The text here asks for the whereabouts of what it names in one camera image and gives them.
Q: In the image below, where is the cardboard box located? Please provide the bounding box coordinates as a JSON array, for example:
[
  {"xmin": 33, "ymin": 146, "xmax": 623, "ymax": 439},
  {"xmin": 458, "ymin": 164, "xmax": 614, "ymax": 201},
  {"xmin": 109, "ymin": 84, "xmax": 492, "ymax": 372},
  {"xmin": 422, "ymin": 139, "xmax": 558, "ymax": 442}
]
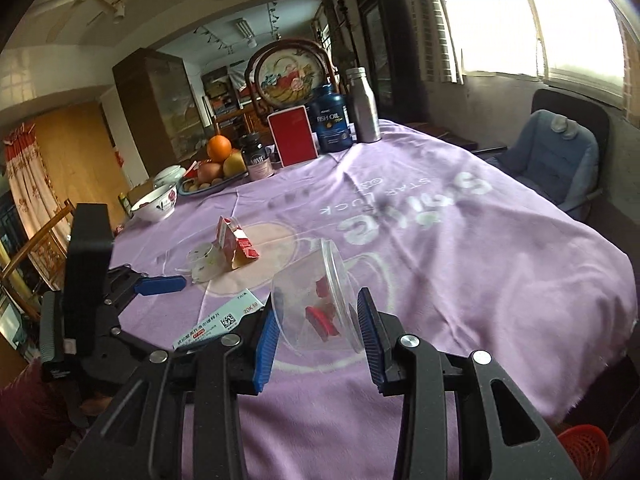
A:
[{"xmin": 127, "ymin": 179, "xmax": 157, "ymax": 202}]

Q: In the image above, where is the red white box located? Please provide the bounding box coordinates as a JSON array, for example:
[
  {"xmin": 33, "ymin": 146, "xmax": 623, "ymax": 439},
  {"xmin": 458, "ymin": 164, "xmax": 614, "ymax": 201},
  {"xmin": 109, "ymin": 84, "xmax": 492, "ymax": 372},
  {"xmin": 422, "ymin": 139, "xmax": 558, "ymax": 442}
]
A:
[{"xmin": 267, "ymin": 105, "xmax": 320, "ymax": 169}]

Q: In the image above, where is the blue cushioned chair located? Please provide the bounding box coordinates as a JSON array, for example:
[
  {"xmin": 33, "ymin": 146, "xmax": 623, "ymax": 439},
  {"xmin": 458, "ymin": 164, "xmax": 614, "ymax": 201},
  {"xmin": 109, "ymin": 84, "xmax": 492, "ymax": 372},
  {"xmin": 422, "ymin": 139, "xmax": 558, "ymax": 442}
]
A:
[{"xmin": 479, "ymin": 88, "xmax": 611, "ymax": 222}]

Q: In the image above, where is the round framed embroidery screen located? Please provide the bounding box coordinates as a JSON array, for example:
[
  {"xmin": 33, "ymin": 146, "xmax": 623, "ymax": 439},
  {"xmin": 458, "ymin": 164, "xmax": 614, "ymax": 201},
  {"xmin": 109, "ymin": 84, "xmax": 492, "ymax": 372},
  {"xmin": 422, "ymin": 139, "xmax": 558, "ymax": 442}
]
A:
[{"xmin": 244, "ymin": 38, "xmax": 334, "ymax": 117}]

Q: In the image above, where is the white lidded ceramic jar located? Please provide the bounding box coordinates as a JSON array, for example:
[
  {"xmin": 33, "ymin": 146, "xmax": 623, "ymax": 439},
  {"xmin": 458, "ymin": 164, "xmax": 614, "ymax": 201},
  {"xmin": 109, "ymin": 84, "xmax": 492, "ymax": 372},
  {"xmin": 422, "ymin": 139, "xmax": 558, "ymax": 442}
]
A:
[{"xmin": 152, "ymin": 164, "xmax": 187, "ymax": 189}]

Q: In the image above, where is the silver metal bottle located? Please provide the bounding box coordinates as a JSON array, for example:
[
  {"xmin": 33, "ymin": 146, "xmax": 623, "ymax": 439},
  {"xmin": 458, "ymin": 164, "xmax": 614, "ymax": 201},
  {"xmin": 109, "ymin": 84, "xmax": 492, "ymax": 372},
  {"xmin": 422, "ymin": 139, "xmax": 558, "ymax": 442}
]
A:
[{"xmin": 346, "ymin": 66, "xmax": 382, "ymax": 144}]

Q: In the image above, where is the glass door wooden cabinet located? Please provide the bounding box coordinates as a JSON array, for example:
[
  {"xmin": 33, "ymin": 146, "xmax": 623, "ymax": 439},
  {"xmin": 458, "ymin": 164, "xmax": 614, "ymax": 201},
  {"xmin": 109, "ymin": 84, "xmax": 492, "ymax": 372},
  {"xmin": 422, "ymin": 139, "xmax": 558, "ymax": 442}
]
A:
[{"xmin": 112, "ymin": 48, "xmax": 206, "ymax": 177}]

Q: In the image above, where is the white floral bowl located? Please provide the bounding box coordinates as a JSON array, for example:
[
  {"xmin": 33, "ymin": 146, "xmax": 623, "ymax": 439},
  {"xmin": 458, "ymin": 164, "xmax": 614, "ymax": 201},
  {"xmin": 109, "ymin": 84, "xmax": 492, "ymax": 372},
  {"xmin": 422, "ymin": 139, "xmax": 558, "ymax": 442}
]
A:
[{"xmin": 130, "ymin": 183, "xmax": 179, "ymax": 224}]

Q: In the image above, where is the blue supplement bottle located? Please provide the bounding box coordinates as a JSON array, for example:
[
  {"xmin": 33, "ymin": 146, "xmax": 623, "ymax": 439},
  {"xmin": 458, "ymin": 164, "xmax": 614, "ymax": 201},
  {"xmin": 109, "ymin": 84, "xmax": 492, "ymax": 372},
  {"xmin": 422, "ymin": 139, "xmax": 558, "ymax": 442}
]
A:
[{"xmin": 307, "ymin": 83, "xmax": 351, "ymax": 155}]

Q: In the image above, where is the dark wooden stand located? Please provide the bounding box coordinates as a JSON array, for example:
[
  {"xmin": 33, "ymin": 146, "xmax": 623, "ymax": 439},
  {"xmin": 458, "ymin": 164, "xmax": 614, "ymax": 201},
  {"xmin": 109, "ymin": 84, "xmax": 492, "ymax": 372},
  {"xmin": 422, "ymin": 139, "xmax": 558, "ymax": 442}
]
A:
[{"xmin": 334, "ymin": 0, "xmax": 351, "ymax": 69}]

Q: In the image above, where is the carved wooden chair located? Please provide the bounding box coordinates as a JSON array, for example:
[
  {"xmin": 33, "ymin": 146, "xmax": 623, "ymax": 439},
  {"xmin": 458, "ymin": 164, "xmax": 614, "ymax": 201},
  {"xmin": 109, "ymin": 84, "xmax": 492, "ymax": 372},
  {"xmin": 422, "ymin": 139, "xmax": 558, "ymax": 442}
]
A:
[
  {"xmin": 0, "ymin": 198, "xmax": 77, "ymax": 322},
  {"xmin": 212, "ymin": 104, "xmax": 262, "ymax": 147}
]

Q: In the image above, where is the red floral curtain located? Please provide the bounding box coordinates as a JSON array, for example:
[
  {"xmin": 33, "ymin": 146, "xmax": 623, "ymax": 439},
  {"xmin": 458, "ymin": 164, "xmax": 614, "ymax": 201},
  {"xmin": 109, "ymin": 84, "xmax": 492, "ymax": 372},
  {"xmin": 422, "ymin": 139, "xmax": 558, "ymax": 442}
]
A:
[{"xmin": 3, "ymin": 122, "xmax": 72, "ymax": 262}]

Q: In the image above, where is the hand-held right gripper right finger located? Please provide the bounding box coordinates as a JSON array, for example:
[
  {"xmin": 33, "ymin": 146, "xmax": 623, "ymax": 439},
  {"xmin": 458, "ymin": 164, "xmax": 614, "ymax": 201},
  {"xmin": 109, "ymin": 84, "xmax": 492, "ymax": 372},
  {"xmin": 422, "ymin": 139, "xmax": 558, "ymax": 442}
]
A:
[{"xmin": 356, "ymin": 287, "xmax": 585, "ymax": 480}]

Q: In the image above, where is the white blue medicine box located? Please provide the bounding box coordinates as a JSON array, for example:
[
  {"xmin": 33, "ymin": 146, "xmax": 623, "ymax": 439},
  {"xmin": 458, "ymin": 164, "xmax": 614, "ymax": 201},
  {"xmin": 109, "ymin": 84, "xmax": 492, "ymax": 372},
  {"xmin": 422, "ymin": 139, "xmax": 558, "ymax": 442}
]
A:
[{"xmin": 171, "ymin": 299, "xmax": 264, "ymax": 352}]

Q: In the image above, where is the red white small carton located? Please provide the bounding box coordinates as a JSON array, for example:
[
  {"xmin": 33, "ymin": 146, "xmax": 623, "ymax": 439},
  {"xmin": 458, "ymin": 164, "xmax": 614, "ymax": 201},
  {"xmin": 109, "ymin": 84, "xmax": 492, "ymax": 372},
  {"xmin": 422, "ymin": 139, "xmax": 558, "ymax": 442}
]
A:
[{"xmin": 215, "ymin": 216, "xmax": 261, "ymax": 269}]

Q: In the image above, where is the pile of brown small fruits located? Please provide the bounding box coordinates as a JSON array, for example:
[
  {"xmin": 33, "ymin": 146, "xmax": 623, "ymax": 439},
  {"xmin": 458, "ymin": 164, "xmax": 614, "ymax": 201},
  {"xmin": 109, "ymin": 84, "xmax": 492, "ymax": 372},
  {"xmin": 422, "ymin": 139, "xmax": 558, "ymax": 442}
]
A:
[{"xmin": 182, "ymin": 178, "xmax": 224, "ymax": 194}]

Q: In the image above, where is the dark supplement bottle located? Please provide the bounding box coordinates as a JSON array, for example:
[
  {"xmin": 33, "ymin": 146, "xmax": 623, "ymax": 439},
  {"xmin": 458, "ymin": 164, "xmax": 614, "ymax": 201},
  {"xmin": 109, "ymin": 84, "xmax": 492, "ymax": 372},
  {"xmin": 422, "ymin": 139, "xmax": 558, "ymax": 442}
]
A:
[{"xmin": 239, "ymin": 132, "xmax": 275, "ymax": 181}]

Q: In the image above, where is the fluorescent ceiling lamp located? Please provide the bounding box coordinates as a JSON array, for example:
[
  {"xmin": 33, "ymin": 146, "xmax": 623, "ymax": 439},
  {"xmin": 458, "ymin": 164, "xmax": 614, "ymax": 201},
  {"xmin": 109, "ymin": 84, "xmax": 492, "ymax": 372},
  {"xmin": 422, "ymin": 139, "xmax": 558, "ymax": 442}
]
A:
[{"xmin": 234, "ymin": 18, "xmax": 259, "ymax": 46}]

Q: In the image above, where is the dark wooden tall cabinet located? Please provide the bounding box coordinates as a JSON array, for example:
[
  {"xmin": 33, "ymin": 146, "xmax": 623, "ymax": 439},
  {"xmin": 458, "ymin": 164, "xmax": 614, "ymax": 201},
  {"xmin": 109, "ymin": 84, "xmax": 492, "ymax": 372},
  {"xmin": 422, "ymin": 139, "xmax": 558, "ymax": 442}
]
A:
[{"xmin": 353, "ymin": 0, "xmax": 422, "ymax": 122}]

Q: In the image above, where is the person's left forearm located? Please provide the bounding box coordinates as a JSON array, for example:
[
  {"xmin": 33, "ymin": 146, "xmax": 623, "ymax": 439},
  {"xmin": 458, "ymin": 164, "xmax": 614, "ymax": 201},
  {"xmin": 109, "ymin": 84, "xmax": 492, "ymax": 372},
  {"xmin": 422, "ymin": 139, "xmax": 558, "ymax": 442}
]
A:
[{"xmin": 0, "ymin": 360, "xmax": 93, "ymax": 480}]

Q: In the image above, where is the red plastic basket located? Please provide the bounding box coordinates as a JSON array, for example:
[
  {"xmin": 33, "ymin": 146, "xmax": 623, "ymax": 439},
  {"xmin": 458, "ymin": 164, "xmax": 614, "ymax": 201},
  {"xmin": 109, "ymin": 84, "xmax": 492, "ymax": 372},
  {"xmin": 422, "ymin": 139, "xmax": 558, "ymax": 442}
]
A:
[{"xmin": 554, "ymin": 424, "xmax": 611, "ymax": 480}]

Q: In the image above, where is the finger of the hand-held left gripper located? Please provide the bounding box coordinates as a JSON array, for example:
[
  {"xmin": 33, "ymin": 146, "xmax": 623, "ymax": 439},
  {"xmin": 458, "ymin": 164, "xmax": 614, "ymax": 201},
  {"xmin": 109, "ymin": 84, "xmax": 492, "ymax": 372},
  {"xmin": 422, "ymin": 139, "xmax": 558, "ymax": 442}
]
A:
[
  {"xmin": 98, "ymin": 304, "xmax": 174, "ymax": 377},
  {"xmin": 101, "ymin": 266, "xmax": 188, "ymax": 307}
]

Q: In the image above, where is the purple printed tablecloth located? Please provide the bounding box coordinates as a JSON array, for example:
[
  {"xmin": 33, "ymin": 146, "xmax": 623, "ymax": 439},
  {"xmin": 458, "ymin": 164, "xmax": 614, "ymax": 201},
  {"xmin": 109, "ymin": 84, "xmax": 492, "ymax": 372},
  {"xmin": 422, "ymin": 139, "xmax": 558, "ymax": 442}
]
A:
[{"xmin": 107, "ymin": 119, "xmax": 638, "ymax": 480}]

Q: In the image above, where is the red plastic cap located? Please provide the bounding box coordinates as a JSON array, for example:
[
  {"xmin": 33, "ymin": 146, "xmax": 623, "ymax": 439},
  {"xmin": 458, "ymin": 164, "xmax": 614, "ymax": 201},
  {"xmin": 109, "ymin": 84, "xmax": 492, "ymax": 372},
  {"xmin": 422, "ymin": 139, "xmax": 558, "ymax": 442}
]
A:
[{"xmin": 305, "ymin": 305, "xmax": 339, "ymax": 342}]

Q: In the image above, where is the small clear plastic cup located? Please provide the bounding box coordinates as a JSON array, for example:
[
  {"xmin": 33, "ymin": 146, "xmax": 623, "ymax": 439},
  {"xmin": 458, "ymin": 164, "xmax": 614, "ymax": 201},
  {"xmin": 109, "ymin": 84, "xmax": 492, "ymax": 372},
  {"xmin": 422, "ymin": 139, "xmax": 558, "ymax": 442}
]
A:
[{"xmin": 186, "ymin": 241, "xmax": 226, "ymax": 284}]

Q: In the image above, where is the blue rimmed fruit plate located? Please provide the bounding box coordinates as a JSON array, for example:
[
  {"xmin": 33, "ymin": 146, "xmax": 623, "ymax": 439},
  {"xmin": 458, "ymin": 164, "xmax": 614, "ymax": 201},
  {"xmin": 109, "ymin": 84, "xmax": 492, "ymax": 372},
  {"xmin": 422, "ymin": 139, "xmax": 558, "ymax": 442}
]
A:
[{"xmin": 177, "ymin": 169, "xmax": 250, "ymax": 196}]

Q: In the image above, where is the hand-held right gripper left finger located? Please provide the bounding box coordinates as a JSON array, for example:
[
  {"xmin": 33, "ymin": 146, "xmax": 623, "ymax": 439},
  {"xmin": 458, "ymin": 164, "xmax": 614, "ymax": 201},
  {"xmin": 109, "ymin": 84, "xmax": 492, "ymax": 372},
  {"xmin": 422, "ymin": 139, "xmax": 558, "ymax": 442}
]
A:
[{"xmin": 75, "ymin": 292, "xmax": 282, "ymax": 480}]

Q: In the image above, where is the orange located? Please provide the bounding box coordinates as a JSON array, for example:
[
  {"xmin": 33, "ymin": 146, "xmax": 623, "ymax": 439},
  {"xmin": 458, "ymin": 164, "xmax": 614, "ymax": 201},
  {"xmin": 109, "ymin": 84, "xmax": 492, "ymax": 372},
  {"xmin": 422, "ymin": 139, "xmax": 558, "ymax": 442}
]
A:
[{"xmin": 206, "ymin": 134, "xmax": 234, "ymax": 162}]

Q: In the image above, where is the red apple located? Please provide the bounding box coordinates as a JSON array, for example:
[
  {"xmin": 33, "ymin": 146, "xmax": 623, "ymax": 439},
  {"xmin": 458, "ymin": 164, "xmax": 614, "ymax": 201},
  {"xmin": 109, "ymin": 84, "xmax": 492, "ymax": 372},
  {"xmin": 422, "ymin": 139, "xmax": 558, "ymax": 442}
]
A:
[{"xmin": 197, "ymin": 160, "xmax": 225, "ymax": 184}]

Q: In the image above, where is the clear plastic container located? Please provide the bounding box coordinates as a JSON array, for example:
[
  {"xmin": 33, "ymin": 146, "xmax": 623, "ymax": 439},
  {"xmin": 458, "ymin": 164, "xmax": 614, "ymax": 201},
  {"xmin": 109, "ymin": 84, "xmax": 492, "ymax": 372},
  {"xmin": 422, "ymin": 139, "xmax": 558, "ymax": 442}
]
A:
[{"xmin": 270, "ymin": 237, "xmax": 369, "ymax": 357}]

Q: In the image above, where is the yellow pear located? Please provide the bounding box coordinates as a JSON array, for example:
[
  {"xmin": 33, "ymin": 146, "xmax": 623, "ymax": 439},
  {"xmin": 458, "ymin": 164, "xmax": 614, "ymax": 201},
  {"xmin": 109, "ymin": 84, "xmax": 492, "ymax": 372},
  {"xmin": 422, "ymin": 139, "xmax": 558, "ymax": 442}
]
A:
[{"xmin": 222, "ymin": 152, "xmax": 248, "ymax": 179}]

